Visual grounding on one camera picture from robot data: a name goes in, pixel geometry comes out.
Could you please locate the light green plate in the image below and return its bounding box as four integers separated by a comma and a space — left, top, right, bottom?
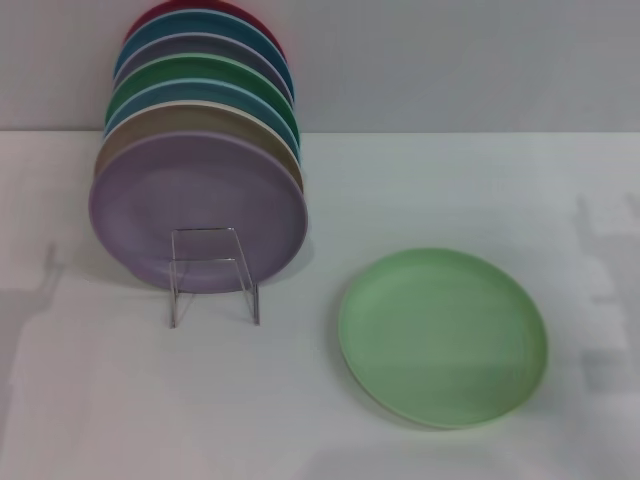
336, 245, 550, 433

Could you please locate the clear acrylic plate rack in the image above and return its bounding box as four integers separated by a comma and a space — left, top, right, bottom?
167, 226, 262, 329

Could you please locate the lavender plate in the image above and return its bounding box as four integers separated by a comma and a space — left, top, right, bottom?
88, 130, 311, 296

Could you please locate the beige plate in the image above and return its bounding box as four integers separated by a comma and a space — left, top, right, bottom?
94, 99, 306, 197

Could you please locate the light blue plate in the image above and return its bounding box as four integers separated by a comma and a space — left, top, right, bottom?
103, 78, 302, 157

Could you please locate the dark green plate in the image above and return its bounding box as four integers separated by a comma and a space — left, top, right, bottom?
104, 52, 302, 147

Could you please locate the grey purple plate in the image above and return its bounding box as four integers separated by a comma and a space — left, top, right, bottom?
114, 33, 296, 109

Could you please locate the teal blue plate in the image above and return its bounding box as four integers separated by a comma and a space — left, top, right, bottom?
113, 11, 297, 103

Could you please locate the maroon red plate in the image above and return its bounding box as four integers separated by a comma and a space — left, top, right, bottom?
124, 0, 287, 62

